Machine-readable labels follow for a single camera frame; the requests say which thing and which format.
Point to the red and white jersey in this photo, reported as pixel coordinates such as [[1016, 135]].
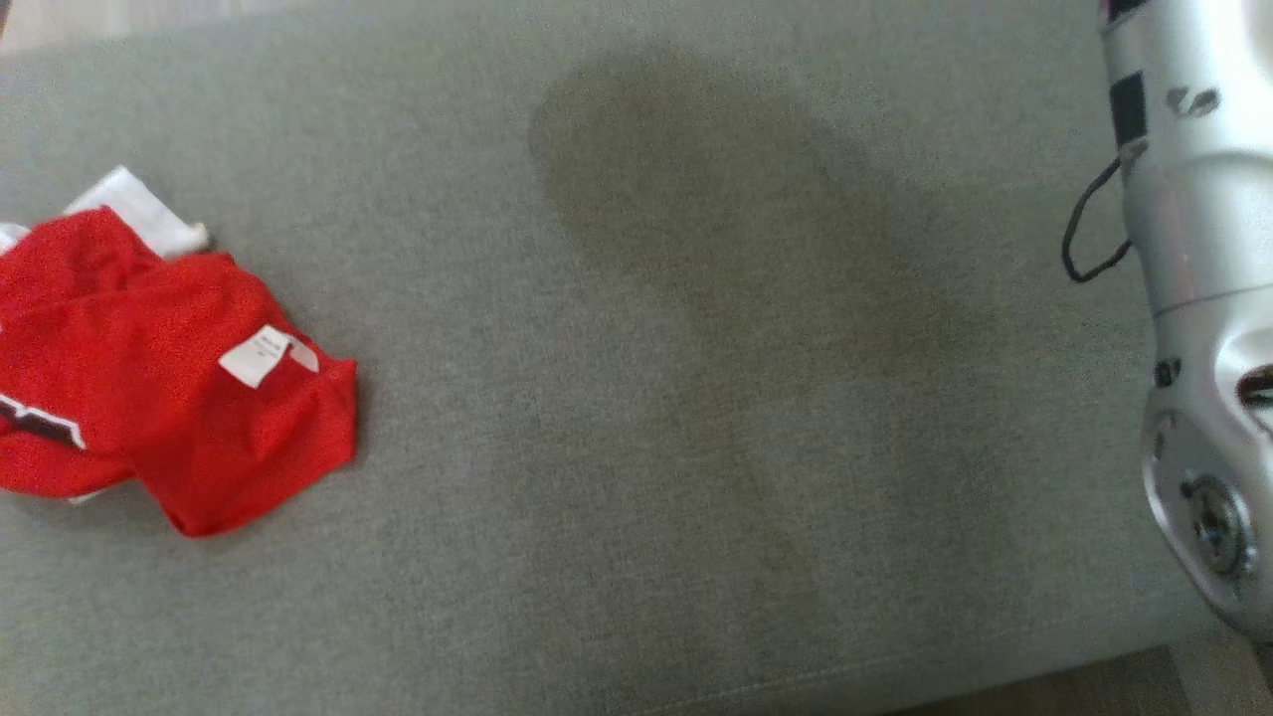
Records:
[[149, 348]]

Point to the grey fabric sofa seat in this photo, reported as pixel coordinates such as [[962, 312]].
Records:
[[696, 398]]

